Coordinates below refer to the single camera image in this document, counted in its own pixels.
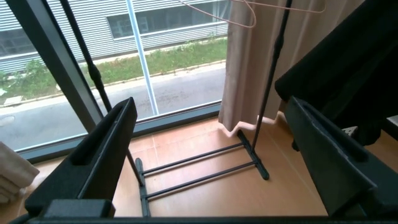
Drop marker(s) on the black shorts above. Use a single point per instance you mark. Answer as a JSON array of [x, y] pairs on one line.
[[342, 62]]

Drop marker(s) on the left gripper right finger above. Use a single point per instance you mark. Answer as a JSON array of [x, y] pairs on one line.
[[335, 174]]

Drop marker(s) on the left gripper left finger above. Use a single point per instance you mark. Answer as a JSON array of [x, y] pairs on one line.
[[102, 161]]

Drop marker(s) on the black clothes rack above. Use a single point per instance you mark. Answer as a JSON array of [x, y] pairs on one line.
[[94, 76]]

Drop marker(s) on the beige curtain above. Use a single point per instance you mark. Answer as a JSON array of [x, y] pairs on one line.
[[245, 77], [15, 171]]

